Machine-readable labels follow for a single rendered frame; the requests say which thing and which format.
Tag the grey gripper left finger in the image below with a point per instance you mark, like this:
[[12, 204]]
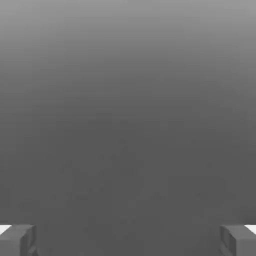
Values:
[[14, 241]]

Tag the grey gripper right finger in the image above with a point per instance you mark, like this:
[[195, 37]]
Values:
[[241, 241]]

